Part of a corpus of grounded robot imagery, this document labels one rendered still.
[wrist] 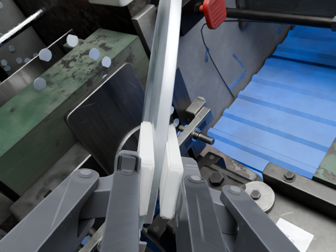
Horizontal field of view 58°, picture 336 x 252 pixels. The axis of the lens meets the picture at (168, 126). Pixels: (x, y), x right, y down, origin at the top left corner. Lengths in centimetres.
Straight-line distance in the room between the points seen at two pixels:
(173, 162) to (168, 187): 1
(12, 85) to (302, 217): 77
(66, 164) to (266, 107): 188
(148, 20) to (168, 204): 58
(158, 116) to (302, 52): 261
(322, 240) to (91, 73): 49
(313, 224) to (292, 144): 161
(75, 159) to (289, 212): 39
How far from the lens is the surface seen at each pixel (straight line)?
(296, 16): 130
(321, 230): 51
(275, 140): 213
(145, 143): 17
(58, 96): 63
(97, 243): 67
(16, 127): 63
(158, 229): 55
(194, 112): 75
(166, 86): 18
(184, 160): 18
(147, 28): 71
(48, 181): 62
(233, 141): 212
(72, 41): 59
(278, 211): 52
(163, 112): 18
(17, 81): 93
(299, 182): 50
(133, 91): 52
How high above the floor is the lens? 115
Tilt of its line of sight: 38 degrees down
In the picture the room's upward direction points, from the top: 113 degrees clockwise
